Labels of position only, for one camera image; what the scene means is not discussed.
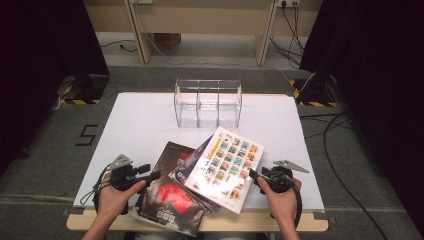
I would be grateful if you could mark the clear acrylic book rack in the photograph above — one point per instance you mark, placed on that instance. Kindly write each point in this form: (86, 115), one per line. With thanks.
(208, 110)

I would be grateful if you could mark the light wooden table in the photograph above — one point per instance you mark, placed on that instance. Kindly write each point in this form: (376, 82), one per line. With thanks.
(316, 226)

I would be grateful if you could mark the black stand base hazard tape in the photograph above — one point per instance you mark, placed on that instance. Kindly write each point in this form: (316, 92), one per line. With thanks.
(93, 90)
(316, 93)

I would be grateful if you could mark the person's left hand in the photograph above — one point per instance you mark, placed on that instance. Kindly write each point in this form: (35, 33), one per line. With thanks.
(113, 201)

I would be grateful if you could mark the person's right hand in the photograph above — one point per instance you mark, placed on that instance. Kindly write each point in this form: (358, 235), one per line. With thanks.
(283, 205)

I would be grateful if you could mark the white wall socket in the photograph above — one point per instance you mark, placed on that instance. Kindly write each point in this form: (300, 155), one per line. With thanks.
(288, 3)

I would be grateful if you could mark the white book with picture grid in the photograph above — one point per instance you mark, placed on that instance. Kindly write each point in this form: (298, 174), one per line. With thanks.
(226, 166)

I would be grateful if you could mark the beige wooden desk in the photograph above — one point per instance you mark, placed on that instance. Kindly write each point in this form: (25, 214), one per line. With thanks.
(200, 18)

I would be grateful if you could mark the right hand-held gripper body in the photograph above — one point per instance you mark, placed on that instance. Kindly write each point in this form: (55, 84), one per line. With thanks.
(280, 180)

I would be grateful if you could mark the black curtain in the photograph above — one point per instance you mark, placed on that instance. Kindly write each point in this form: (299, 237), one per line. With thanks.
(383, 66)
(40, 66)

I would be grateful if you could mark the dark book with red cards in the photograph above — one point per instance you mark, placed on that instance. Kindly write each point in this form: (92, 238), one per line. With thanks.
(166, 200)

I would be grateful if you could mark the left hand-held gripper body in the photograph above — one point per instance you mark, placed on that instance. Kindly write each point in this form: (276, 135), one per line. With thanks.
(125, 175)

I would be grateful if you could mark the purple magazine with neon print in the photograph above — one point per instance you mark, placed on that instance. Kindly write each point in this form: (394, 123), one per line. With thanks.
(195, 160)

